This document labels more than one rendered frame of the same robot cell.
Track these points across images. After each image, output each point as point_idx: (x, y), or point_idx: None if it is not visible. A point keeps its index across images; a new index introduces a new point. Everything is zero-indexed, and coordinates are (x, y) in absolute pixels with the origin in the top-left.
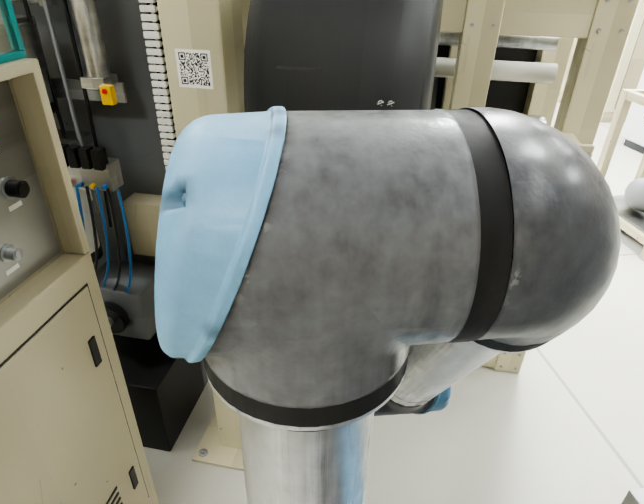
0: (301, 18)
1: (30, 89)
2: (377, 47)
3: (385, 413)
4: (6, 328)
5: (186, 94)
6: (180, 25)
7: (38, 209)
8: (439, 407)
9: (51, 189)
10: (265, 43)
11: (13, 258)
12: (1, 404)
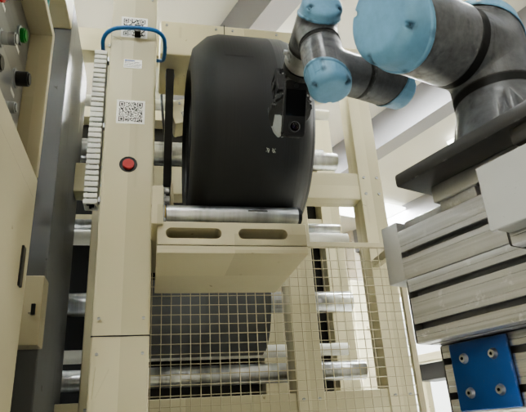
0: (235, 42)
1: (44, 45)
2: (282, 51)
3: (385, 75)
4: (11, 120)
5: (120, 127)
6: (124, 87)
7: (15, 118)
8: (412, 82)
9: (27, 114)
10: (215, 48)
11: (13, 105)
12: None
